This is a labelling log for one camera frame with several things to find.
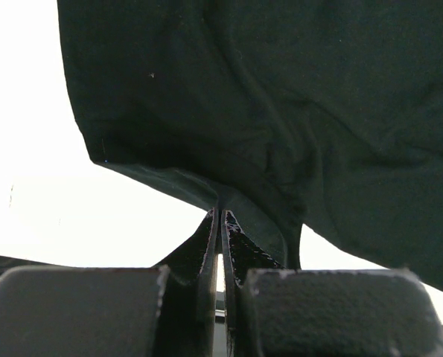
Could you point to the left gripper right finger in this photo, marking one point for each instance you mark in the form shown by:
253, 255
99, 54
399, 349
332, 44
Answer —
274, 311

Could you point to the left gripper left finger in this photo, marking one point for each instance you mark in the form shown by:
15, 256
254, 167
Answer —
163, 310

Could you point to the black daisy t-shirt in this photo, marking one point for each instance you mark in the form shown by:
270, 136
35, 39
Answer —
326, 114

